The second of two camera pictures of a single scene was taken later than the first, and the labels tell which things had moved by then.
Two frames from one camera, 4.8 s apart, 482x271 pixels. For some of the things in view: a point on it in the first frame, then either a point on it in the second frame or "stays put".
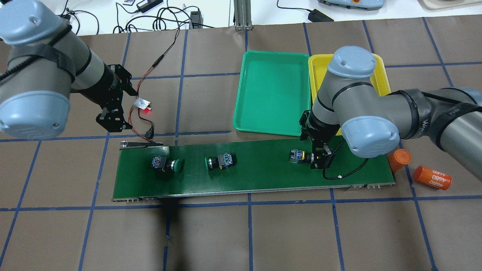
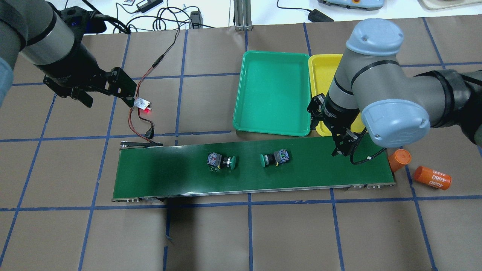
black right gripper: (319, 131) -> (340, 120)
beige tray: (432, 5) stays put
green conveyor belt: (148, 171) stays put
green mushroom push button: (177, 165) -> (215, 161)
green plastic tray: (273, 92) stays put
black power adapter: (315, 15) stays put
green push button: (220, 161) -> (278, 156)
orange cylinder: (398, 159) stays put
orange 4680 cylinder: (433, 178) stays put
